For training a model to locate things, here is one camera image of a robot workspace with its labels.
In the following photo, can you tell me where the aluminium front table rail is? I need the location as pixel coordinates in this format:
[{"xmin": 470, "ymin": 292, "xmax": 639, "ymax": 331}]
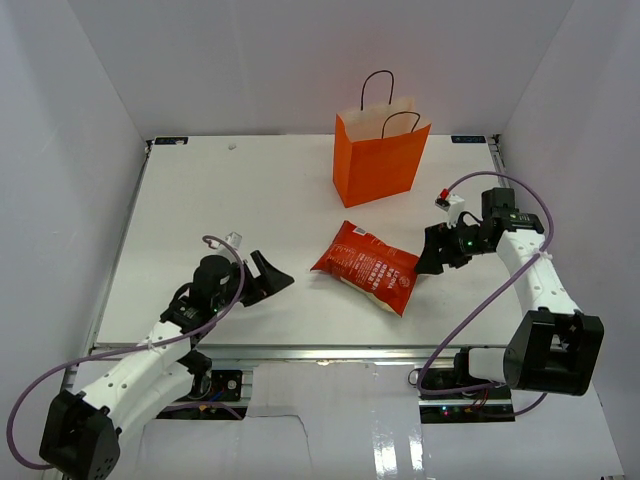
[{"xmin": 59, "ymin": 344, "xmax": 566, "ymax": 416}]

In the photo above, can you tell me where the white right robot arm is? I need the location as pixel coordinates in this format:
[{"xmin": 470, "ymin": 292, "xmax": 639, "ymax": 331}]
[{"xmin": 415, "ymin": 187, "xmax": 604, "ymax": 399}]

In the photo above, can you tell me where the large red chips bag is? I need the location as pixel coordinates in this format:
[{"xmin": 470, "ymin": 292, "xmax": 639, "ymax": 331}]
[{"xmin": 311, "ymin": 220, "xmax": 418, "ymax": 317}]

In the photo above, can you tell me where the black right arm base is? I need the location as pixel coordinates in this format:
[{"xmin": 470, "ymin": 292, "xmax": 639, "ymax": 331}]
[{"xmin": 407, "ymin": 348, "xmax": 511, "ymax": 409}]

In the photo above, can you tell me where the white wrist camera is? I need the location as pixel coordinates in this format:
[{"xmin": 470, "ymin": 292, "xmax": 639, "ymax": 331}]
[
  {"xmin": 435, "ymin": 189, "xmax": 465, "ymax": 227},
  {"xmin": 224, "ymin": 231, "xmax": 243, "ymax": 250}
]

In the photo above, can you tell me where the orange paper bag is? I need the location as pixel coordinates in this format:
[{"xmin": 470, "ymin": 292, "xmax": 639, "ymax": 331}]
[{"xmin": 332, "ymin": 69, "xmax": 432, "ymax": 208}]

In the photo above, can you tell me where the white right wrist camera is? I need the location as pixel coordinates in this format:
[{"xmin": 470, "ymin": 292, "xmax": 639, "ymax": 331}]
[{"xmin": 435, "ymin": 189, "xmax": 465, "ymax": 227}]

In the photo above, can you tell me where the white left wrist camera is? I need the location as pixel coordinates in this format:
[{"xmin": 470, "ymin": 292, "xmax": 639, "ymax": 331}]
[{"xmin": 224, "ymin": 231, "xmax": 243, "ymax": 250}]

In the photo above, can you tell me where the white front cover board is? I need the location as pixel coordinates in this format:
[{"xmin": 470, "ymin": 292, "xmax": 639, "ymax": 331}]
[{"xmin": 113, "ymin": 363, "xmax": 623, "ymax": 479}]

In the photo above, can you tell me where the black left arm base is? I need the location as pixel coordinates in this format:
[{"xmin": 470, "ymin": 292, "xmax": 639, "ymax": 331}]
[{"xmin": 178, "ymin": 369, "xmax": 243, "ymax": 402}]

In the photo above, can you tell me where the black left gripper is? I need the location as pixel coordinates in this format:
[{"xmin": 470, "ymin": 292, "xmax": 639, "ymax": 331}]
[{"xmin": 212, "ymin": 250, "xmax": 293, "ymax": 312}]

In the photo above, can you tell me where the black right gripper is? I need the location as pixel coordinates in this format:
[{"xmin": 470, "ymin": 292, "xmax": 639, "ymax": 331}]
[{"xmin": 414, "ymin": 218, "xmax": 493, "ymax": 275}]

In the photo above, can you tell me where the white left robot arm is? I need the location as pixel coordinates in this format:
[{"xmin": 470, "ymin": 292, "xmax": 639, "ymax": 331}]
[{"xmin": 39, "ymin": 251, "xmax": 294, "ymax": 479}]

